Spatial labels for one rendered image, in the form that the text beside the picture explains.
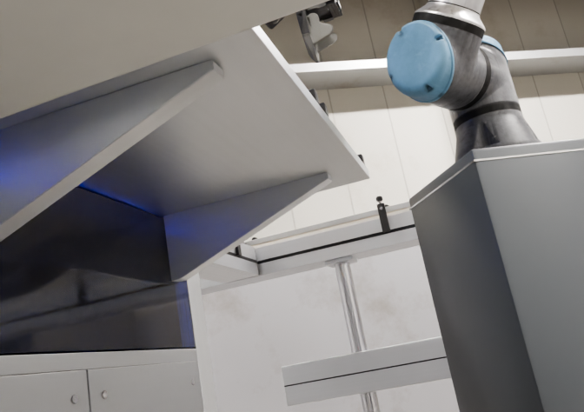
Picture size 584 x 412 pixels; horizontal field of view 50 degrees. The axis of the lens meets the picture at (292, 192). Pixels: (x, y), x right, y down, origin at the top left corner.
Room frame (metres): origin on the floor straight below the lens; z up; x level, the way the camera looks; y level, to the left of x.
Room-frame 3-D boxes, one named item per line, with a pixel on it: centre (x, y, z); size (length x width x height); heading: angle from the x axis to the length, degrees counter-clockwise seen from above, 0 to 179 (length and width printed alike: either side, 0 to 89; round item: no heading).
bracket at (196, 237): (1.15, 0.09, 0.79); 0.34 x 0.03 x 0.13; 75
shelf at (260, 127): (0.91, 0.16, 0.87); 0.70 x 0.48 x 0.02; 165
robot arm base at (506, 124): (1.03, -0.36, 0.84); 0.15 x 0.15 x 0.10
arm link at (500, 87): (1.03, -0.36, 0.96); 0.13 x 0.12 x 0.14; 137
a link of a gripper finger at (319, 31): (1.07, -0.11, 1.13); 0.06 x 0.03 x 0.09; 75
